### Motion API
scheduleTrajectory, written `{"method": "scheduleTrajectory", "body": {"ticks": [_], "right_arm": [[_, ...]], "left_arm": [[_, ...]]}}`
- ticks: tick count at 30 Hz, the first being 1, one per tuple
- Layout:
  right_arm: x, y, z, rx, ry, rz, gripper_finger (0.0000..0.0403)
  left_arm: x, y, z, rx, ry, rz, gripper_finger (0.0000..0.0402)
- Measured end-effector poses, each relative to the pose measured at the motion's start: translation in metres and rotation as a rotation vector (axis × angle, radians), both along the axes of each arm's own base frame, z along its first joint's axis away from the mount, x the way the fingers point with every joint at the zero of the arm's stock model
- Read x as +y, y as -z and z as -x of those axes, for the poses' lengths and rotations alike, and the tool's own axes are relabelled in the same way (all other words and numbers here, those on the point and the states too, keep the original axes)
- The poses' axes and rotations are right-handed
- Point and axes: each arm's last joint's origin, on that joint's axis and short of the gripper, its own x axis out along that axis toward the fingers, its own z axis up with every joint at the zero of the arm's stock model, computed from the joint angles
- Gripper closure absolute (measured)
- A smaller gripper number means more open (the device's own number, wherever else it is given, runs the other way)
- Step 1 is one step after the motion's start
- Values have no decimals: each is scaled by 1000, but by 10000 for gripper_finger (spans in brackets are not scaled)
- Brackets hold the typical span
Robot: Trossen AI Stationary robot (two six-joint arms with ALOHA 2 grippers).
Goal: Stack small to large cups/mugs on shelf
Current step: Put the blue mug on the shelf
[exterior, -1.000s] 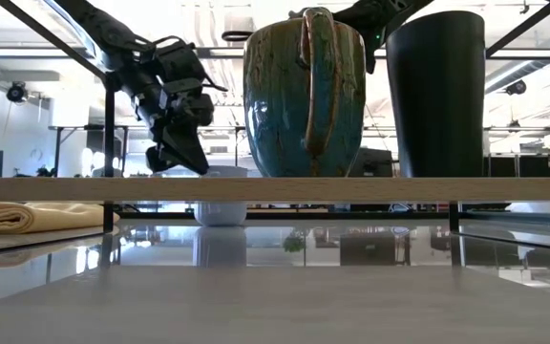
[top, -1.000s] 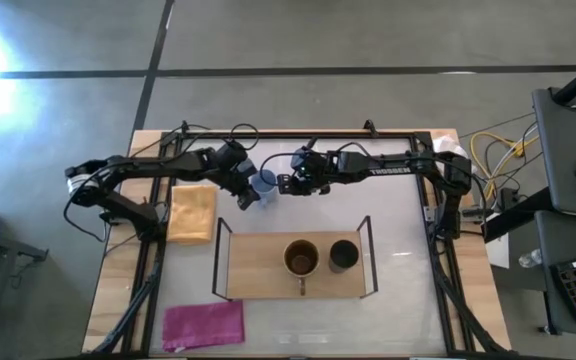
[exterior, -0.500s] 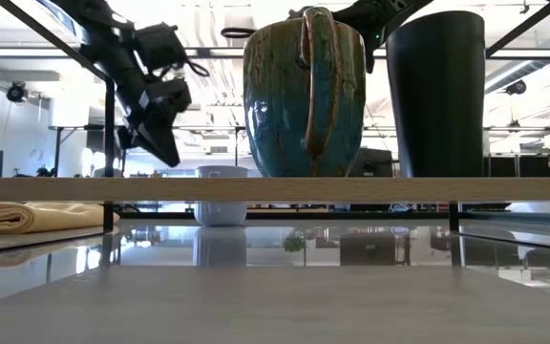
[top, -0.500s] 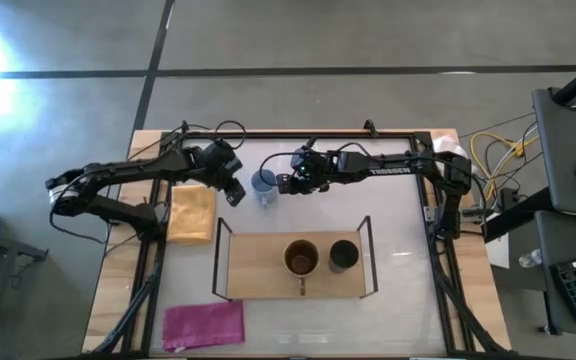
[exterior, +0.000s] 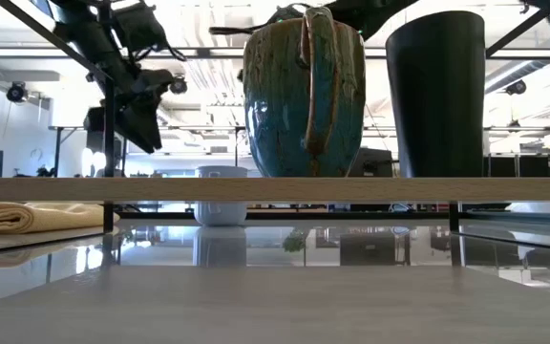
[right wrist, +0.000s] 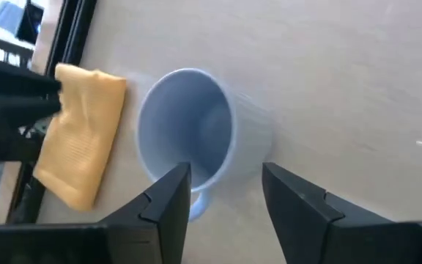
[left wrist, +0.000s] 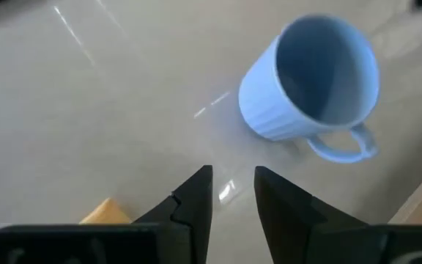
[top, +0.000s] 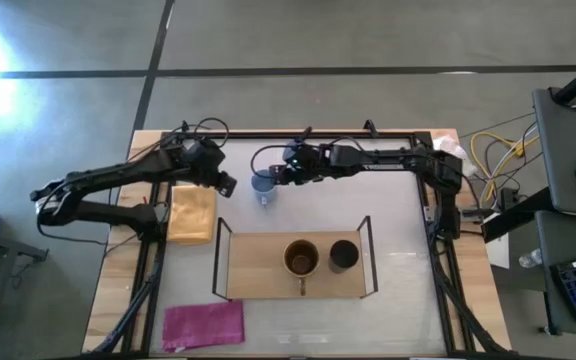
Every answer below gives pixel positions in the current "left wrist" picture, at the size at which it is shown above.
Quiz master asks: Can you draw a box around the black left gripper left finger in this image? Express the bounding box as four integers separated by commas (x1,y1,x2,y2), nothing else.
132,164,214,264

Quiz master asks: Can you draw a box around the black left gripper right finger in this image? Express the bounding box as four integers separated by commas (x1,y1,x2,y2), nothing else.
253,165,390,264

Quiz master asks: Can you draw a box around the light blue ribbed mug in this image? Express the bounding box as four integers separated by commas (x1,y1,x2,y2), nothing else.
237,13,381,164

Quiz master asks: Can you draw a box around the folded yellow cloth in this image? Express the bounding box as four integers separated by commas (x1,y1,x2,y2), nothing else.
79,197,133,225

